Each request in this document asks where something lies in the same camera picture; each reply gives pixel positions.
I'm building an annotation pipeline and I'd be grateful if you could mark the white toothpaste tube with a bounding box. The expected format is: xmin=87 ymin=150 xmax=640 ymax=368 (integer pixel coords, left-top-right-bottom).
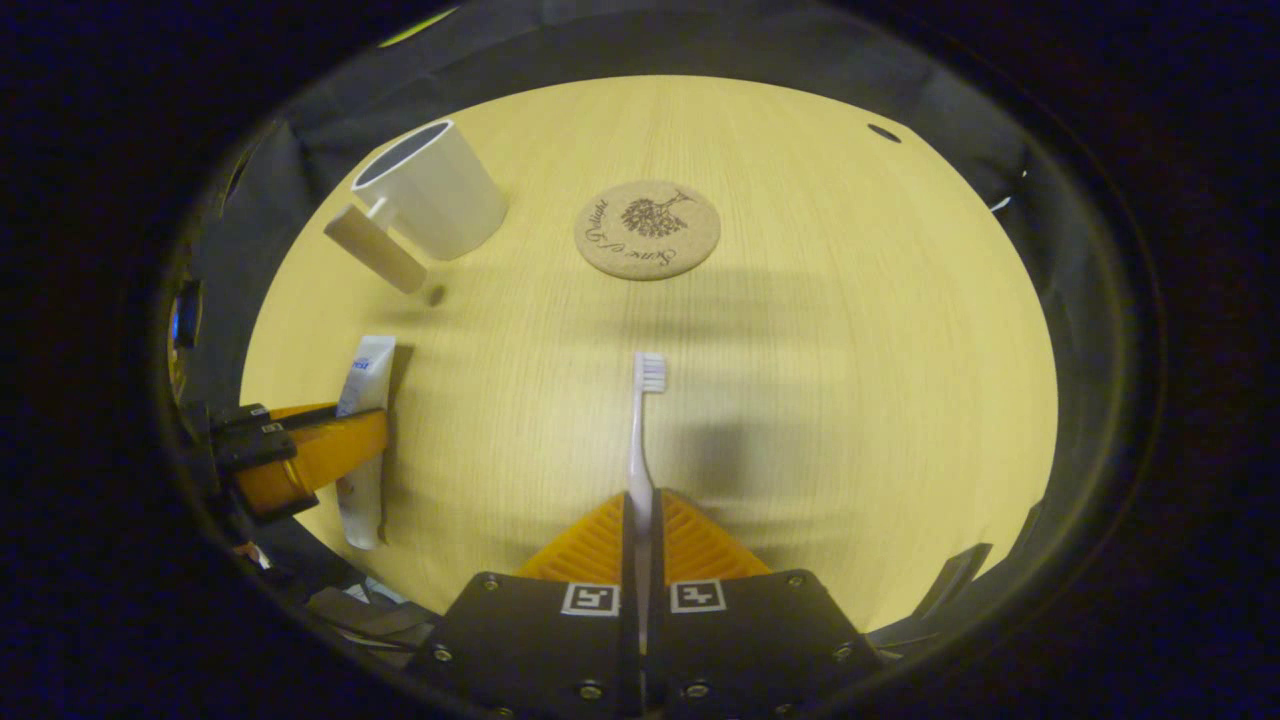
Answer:
xmin=335 ymin=335 xmax=398 ymax=551

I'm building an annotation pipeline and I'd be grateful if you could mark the black backdrop cloth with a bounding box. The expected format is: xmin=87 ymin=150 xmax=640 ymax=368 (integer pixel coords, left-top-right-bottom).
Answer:
xmin=190 ymin=0 xmax=1066 ymax=421

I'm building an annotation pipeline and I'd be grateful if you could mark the round cork coaster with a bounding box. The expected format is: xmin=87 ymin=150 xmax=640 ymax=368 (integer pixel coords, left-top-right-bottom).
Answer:
xmin=574 ymin=180 xmax=722 ymax=282

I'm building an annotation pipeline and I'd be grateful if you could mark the white toothbrush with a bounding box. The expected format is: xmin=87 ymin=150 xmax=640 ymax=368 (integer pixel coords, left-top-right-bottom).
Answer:
xmin=626 ymin=352 xmax=669 ymax=651

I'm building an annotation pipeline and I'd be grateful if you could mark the white cup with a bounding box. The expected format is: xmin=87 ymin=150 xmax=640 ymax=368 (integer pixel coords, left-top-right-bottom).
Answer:
xmin=323 ymin=119 xmax=508 ymax=294

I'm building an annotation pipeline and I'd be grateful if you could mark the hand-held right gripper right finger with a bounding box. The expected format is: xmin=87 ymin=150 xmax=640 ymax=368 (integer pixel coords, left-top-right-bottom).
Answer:
xmin=640 ymin=488 xmax=886 ymax=720

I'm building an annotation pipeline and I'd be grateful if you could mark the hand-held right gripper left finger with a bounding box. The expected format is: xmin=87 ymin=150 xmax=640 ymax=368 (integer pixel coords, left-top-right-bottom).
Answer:
xmin=405 ymin=490 xmax=643 ymax=720

